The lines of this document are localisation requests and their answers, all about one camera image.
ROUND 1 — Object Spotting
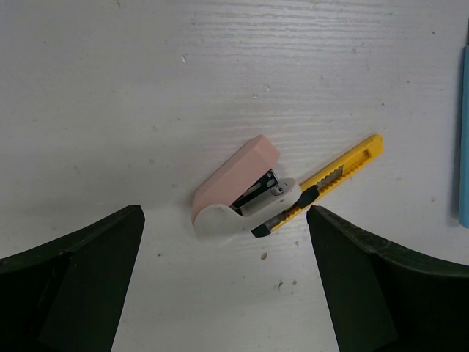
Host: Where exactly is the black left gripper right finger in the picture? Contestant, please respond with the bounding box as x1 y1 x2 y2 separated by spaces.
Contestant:
307 206 468 351

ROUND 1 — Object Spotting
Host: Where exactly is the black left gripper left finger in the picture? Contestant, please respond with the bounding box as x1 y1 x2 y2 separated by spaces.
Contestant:
1 205 145 351

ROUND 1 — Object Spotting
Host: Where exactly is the yellow black utility knife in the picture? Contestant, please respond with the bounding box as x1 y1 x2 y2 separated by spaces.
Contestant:
251 134 383 238

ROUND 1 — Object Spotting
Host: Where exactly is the blue utility knife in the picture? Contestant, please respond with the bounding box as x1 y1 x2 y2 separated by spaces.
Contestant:
459 45 468 228

